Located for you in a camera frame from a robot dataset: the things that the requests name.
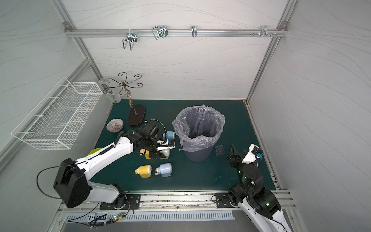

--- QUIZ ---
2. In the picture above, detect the bronze mug tree stand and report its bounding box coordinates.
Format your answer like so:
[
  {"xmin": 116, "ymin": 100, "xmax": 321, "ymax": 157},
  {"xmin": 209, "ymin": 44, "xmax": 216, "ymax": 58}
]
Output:
[{"xmin": 99, "ymin": 72, "xmax": 146, "ymax": 126}]

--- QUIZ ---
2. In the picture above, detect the green pencil sharpener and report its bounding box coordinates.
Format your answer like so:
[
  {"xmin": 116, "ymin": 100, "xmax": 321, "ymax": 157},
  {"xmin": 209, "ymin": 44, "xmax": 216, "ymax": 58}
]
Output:
[{"xmin": 160, "ymin": 148, "xmax": 171, "ymax": 160}]

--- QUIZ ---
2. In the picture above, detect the light blue pencil sharpener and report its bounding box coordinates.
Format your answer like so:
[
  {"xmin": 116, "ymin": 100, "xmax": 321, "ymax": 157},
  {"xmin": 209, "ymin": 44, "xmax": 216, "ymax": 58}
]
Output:
[{"xmin": 155, "ymin": 163, "xmax": 173, "ymax": 177}]

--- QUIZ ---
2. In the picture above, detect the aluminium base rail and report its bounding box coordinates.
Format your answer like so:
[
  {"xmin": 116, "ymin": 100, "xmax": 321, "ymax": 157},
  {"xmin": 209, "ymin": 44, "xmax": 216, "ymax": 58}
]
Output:
[{"xmin": 57, "ymin": 190, "xmax": 297, "ymax": 213}]

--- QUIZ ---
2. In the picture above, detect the yellow pencil sharpener front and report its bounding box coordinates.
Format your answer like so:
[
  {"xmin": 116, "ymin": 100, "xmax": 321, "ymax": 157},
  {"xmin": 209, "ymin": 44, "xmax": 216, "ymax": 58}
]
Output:
[{"xmin": 135, "ymin": 165, "xmax": 152, "ymax": 178}]

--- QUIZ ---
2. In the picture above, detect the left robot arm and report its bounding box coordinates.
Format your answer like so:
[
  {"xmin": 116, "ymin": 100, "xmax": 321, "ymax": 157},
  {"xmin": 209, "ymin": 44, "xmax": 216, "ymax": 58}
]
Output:
[{"xmin": 53, "ymin": 121, "xmax": 175, "ymax": 210}]

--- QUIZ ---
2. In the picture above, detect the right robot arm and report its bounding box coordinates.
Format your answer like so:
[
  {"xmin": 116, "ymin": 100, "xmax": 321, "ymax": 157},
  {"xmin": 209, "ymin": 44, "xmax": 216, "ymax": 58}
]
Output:
[{"xmin": 227, "ymin": 144, "xmax": 291, "ymax": 232}]

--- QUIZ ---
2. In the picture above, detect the clear sharpener tray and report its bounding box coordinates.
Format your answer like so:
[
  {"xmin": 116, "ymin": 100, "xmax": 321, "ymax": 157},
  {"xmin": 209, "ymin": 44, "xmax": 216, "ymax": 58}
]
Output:
[{"xmin": 215, "ymin": 145, "xmax": 225, "ymax": 156}]

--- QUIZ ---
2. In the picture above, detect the lime green bowl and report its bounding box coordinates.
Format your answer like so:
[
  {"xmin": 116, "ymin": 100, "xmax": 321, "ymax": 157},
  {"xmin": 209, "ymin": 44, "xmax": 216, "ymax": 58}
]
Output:
[{"xmin": 88, "ymin": 148, "xmax": 101, "ymax": 156}]

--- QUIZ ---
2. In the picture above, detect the white wire basket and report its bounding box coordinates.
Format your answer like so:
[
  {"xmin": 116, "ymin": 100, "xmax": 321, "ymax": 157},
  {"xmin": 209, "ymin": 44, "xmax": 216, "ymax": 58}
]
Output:
[{"xmin": 11, "ymin": 77, "xmax": 102, "ymax": 150}]

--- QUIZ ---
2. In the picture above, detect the grey trash bin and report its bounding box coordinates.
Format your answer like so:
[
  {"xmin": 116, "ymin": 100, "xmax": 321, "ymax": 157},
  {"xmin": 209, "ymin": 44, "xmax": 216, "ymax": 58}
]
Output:
[{"xmin": 183, "ymin": 146, "xmax": 214, "ymax": 162}]

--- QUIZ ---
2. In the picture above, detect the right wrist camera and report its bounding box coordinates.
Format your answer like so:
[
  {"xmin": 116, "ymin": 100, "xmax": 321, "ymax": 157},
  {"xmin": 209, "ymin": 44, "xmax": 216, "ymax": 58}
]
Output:
[{"xmin": 242, "ymin": 144, "xmax": 263, "ymax": 164}]

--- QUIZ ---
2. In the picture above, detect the clear plastic bin liner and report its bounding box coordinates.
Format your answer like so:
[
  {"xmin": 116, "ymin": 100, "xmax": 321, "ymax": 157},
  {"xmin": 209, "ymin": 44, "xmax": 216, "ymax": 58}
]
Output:
[{"xmin": 172, "ymin": 105, "xmax": 226, "ymax": 152}]

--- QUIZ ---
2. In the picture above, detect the aluminium top rail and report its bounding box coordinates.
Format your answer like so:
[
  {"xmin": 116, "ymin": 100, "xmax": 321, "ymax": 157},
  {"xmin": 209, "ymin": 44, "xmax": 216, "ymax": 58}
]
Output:
[{"xmin": 63, "ymin": 21, "xmax": 288, "ymax": 38}]

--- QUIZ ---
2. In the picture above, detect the clear glass cup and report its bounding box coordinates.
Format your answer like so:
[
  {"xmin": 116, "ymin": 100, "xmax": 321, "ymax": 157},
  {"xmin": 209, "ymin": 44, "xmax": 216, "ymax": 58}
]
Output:
[{"xmin": 99, "ymin": 78, "xmax": 121, "ymax": 104}]

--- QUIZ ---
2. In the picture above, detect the pink patterned bowl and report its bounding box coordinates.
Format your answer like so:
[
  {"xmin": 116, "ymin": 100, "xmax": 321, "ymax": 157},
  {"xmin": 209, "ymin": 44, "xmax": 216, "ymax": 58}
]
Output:
[{"xmin": 106, "ymin": 119, "xmax": 124, "ymax": 133}]

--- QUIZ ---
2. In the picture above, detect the green mat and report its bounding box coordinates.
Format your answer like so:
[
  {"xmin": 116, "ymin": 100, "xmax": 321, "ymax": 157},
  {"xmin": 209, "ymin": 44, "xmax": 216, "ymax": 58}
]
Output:
[{"xmin": 93, "ymin": 100, "xmax": 258, "ymax": 191}]

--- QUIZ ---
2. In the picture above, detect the metal hook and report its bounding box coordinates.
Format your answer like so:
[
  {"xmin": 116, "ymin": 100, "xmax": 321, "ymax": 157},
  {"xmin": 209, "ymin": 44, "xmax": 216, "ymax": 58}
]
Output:
[
  {"xmin": 191, "ymin": 26, "xmax": 197, "ymax": 38},
  {"xmin": 251, "ymin": 26, "xmax": 277, "ymax": 37},
  {"xmin": 151, "ymin": 25, "xmax": 169, "ymax": 41},
  {"xmin": 122, "ymin": 30, "xmax": 138, "ymax": 51}
]

